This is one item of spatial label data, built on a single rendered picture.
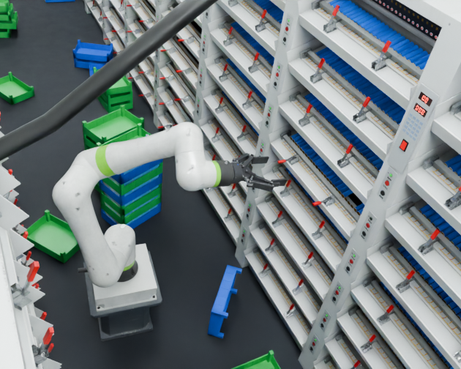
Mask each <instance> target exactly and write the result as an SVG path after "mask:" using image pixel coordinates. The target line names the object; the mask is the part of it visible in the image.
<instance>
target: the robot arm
mask: <svg viewBox="0 0 461 369"><path fill-rule="evenodd" d="M172 156H175V162H176V180H177V182H178V183H179V185H180V186H181V187H182V188H183V189H185V190H188V191H197V190H201V189H204V188H208V187H216V188H218V187H227V186H230V185H231V184H235V183H239V182H241V181H244V182H246V183H247V187H254V188H258V189H261V190H266V191H269V192H272V190H273V189H274V187H279V186H285V184H286V182H287V179H272V180H271V181H269V180H268V179H264V178H262V177H260V176H257V175H256V174H254V173H253V172H251V170H250V168H248V165H249V164H250V163H252V164H263V163H267V162H268V160H269V156H265V157H253V156H254V155H253V154H251V155H250V154H249V153H246V154H243V155H242V156H240V157H238V158H234V159H232V162H231V163H230V162H229V161H228V160H214V161H207V160H206V159H205V155H204V150H203V134H202V132H201V130H200V128H199V127H198V126H197V125H196V124H193V123H192V122H182V123H180V124H178V125H176V126H174V127H171V128H169V129H166V130H163V131H161V132H158V133H155V134H152V135H148V136H145V137H142V138H137V139H133V140H130V141H122V142H115V143H110V144H108V145H104V146H98V147H95V148H92V149H87V150H85V151H82V152H81V153H79V154H78V155H77V157H76V158H75V160H74V161H73V163H72V165H71V167H70V169H69V170H68V171H67V172H66V174H65V175H64V176H63V177H62V178H61V179H60V180H59V181H58V182H57V183H56V185H55V186H54V188H53V193H52V197H53V202H54V204H55V205H56V206H57V208H58V209H59V211H60V212H61V213H62V215H63V216H64V219H65V220H66V221H67V223H68V225H69V227H70V228H71V230H72V232H73V234H74V236H75V238H76V240H77V242H78V245H79V247H80V250H81V252H82V255H83V258H84V261H85V263H86V267H84V268H78V273H83V272H88V275H89V279H90V281H91V282H92V283H93V284H94V285H96V286H98V287H101V288H107V287H110V286H112V285H114V284H115V283H116V282H126V281H128V280H131V279H133V278H134V276H136V274H137V272H138V262H137V261H136V260H135V257H136V252H135V232H134V231H133V229H132V228H131V227H129V226H128V225H125V224H117V225H113V226H111V227H110V228H109V229H108V230H107V231H106V232H105V235H103V233H102V230H101V228H100V225H99V223H98V221H97V217H96V215H95V212H94V207H93V205H92V202H91V192H92V190H93V189H94V187H95V185H96V184H97V183H98V181H99V180H101V179H105V178H108V177H110V176H113V175H116V174H122V173H124V172H125V171H128V170H130V169H132V168H135V167H138V166H139V165H143V164H146V163H150V162H153V161H155V160H161V159H164V158H168V157H172ZM245 160H246V162H244V161H245ZM251 161H252V162H251ZM242 162H244V164H243V165H241V164H240V163H242ZM252 176H253V178H252V179H250V178H251V177H252Z"/></svg>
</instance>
